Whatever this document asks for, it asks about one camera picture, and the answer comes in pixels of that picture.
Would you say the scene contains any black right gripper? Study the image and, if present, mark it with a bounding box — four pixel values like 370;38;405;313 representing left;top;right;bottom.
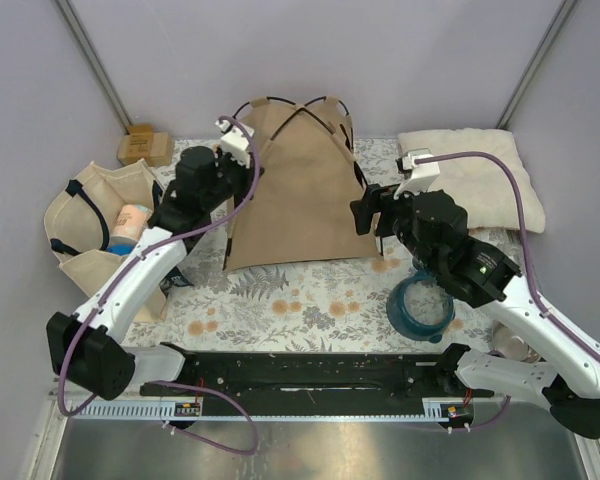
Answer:
349;176;438;271

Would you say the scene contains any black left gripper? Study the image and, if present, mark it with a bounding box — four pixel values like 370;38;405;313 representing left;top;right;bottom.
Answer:
204;146;266;211

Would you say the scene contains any black tent pole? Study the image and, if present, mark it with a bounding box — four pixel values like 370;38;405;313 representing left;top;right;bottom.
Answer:
232;94;386;259
223;94;356;271

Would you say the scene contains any beige fabric pet tent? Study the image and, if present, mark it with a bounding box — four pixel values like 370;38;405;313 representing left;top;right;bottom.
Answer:
222;94;387;272

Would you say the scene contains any white fluffy pillow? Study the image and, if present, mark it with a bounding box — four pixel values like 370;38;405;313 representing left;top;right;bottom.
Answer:
398;128;546;234

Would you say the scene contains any steel pet bowl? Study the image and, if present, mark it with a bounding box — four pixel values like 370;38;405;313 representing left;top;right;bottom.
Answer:
491;322;540;363

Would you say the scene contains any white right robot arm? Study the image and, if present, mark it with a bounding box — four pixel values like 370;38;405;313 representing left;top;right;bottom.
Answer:
350;184;600;439

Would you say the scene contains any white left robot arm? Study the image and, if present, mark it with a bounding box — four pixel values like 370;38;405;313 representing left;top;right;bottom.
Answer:
46;147;263;400

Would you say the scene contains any cardboard box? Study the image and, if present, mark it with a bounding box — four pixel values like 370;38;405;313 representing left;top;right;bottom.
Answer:
117;124;174;167

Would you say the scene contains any floral patterned mat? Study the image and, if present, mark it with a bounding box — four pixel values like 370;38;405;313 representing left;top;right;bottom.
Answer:
129;137;529;356

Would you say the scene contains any cream canvas tote bag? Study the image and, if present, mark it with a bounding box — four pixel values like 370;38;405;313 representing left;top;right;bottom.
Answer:
43;160;164;297

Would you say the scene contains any aluminium frame post left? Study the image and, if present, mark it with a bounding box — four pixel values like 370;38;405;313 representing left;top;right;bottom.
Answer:
52;0;132;134

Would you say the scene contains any aluminium frame post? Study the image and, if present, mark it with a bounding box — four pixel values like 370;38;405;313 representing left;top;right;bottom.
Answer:
495;0;581;130
52;0;132;134

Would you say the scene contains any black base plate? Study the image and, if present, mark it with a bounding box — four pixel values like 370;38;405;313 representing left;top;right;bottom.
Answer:
140;352;466;419

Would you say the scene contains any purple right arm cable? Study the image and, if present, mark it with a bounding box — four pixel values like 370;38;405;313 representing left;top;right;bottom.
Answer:
414;151;600;434

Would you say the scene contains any white slotted cable duct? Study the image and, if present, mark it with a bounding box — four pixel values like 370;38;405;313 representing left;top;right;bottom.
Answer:
76;397;203;421

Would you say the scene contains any aluminium frame post right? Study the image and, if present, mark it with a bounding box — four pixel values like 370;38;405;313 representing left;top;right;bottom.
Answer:
495;0;581;130

